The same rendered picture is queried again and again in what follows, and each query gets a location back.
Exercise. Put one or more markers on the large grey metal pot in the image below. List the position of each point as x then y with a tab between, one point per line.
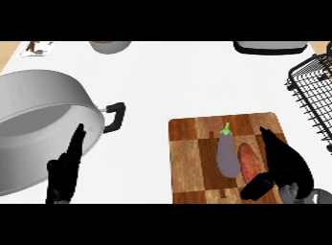
34	130

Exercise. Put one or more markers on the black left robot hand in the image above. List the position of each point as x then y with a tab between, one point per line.
65	172

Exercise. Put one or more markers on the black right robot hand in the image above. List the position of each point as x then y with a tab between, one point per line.
285	162

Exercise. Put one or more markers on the purple eggplant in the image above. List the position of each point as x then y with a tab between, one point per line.
227	156

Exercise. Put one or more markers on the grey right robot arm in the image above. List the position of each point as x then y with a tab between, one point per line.
308	195

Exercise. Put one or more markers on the small grey bowl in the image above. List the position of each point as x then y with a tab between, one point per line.
109	46

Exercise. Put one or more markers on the grey and black appliance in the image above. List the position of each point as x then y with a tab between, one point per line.
270	48

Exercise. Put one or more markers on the brown wooden cutting board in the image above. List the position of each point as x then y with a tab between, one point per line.
205	159

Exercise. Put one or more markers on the orange sweet potato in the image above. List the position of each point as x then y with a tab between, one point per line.
249	164

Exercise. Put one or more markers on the white printed card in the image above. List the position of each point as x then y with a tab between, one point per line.
37	48

